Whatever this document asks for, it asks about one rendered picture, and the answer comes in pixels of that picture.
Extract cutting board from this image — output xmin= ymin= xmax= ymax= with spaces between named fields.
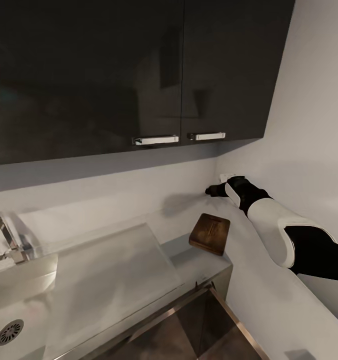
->
xmin=189 ymin=213 xmax=231 ymax=254

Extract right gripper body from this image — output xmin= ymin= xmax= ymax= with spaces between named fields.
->
xmin=209 ymin=183 xmax=227 ymax=198

